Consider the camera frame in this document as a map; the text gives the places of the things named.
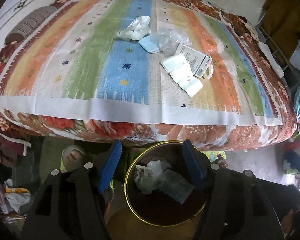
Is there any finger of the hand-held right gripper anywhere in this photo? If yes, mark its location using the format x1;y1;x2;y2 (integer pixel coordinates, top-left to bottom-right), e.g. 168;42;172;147
282;142;300;173

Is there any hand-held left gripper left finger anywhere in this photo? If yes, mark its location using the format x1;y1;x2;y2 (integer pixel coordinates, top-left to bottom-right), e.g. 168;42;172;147
20;140;122;240

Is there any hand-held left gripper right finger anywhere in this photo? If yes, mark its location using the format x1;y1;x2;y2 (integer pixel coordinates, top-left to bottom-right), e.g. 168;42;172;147
182;139;284;240

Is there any clear package with blue label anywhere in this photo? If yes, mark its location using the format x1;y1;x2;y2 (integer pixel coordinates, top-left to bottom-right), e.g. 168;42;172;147
160;170;194;204

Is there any clear plastic wrapper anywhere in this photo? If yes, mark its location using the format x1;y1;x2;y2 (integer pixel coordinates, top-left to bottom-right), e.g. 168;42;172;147
146;160;171;178

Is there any white tissue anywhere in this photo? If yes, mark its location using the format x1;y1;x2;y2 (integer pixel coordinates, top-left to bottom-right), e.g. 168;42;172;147
135;165;155;195

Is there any brown metal bin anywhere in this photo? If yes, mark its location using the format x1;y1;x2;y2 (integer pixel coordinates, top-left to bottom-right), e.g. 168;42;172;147
125;141;208;225

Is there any white paper strip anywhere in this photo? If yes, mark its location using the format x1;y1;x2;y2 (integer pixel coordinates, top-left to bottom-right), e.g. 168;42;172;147
160;54;204;97

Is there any small white wrapper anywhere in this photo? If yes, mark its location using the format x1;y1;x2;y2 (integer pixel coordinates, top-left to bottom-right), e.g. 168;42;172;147
202;65;214;80

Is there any white printed card box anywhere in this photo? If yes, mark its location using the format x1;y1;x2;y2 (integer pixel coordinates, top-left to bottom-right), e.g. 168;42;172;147
174;44;213;78

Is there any light blue packet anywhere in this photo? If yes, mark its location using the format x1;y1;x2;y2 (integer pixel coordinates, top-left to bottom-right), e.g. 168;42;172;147
138;35;160;54

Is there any clear plastic bag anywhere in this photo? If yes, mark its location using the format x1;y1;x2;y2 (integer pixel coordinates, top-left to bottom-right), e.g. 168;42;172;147
150;28;190;58

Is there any white plastic bag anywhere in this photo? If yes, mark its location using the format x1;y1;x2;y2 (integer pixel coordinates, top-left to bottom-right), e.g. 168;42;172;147
116;16;152;41

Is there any green plastic bag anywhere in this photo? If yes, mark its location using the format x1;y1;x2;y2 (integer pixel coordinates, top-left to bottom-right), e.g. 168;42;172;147
206;150;227;168

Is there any floral blanket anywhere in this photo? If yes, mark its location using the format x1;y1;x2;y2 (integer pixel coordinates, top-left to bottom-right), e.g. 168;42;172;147
0;0;297;153

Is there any pale green plastic object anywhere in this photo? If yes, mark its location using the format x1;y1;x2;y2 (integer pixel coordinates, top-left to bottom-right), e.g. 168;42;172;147
60;144;87;173

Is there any white cloth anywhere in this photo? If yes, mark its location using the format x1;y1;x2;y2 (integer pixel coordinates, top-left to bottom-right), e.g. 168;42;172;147
259;42;285;78

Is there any white and orange bag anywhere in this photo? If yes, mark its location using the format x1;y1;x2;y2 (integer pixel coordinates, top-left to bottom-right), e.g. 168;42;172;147
4;180;32;213

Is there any striped mat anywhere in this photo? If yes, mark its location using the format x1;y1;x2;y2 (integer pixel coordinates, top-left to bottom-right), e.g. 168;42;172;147
0;0;283;126

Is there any pile of clothes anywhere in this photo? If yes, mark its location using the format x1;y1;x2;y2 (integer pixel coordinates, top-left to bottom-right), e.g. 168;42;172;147
0;130;32;215

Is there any metal rack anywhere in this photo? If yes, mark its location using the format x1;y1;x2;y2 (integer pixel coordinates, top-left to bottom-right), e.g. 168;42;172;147
255;17;295;80

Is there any yellow hanging garment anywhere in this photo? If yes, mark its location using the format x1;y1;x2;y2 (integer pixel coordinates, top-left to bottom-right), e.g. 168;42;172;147
261;0;300;53

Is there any grey striped pillow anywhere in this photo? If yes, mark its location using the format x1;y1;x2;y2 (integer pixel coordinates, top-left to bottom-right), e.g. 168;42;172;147
4;6;58;42

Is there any white bed headboard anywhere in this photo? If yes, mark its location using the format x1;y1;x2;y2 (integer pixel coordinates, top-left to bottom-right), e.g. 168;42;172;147
0;0;68;43

